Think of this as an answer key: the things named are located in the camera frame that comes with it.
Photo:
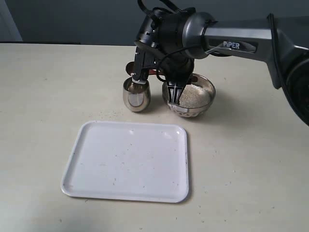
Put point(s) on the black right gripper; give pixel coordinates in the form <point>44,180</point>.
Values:
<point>175,67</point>

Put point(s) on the brown wooden spoon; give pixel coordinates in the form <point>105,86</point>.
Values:
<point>141,70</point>

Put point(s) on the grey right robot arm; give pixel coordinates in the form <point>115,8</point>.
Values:
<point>281,43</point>

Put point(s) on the steel bowl with rice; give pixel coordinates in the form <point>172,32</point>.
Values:
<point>195,99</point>

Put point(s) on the stainless steel cup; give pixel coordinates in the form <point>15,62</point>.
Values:
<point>136,96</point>

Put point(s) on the white plastic tray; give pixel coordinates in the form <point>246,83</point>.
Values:
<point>128,161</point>

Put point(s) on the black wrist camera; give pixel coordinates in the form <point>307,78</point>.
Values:
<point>147,45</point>

